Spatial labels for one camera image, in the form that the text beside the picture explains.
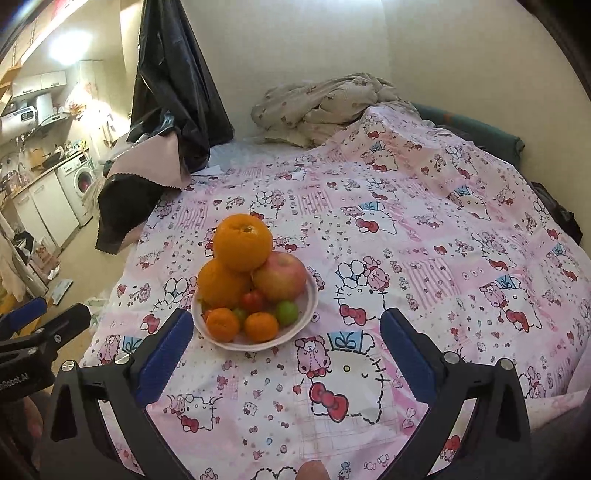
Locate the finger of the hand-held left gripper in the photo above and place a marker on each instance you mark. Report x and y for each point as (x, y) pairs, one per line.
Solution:
(23, 316)
(64, 323)

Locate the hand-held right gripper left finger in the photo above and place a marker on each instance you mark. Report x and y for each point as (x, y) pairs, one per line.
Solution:
(164, 355)

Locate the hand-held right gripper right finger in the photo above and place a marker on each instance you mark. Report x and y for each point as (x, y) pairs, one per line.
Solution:
(408, 355)

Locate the small tangerine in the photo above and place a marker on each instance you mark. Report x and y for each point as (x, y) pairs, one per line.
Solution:
(261, 327)
(223, 324)

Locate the green tomato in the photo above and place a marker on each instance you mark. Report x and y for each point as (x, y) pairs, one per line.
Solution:
(286, 314)
(239, 315)

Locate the medium orange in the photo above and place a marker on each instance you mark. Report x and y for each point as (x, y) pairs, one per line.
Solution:
(221, 284)

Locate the red cherry tomato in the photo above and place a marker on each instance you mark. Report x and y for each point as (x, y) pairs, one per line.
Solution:
(252, 301)

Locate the pink spotted plate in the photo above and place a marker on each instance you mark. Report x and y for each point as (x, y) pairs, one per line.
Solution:
(295, 330)

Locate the large orange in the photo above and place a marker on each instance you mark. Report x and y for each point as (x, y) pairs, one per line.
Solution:
(242, 242)

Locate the red apple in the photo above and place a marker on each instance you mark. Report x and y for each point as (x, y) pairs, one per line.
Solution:
(279, 277)

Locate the person's right hand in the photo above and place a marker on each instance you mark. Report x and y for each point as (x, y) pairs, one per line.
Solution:
(314, 471)

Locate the blue book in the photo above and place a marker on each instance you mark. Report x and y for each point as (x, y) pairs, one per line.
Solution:
(60, 290)

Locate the white kitchen cabinet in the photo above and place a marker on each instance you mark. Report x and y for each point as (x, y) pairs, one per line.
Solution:
(46, 207)

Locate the pink and black cloth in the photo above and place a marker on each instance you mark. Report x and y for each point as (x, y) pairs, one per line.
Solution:
(124, 203)

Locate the white washing machine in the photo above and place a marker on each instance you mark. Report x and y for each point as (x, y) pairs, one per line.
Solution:
(76, 184)

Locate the pink cartoon printed blanket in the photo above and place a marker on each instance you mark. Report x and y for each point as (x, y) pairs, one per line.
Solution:
(415, 207)

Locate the person's dark grey clothing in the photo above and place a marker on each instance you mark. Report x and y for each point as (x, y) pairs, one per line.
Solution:
(554, 443)

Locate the white paper sheet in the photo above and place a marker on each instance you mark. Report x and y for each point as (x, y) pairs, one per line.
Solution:
(205, 170)

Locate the white kitchen appliance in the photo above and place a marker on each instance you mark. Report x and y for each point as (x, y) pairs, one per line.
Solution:
(21, 117)

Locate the black bag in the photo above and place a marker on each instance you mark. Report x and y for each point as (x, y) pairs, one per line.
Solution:
(558, 212)

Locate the green bed bumper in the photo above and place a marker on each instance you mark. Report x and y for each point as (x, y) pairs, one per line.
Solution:
(485, 134)

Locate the crumpled beige blanket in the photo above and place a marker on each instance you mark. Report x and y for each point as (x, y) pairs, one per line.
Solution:
(332, 106)

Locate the black hanging jacket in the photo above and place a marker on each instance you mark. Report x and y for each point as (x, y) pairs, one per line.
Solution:
(175, 69)

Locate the white wall cabinets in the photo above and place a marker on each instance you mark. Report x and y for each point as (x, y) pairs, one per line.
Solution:
(41, 81)

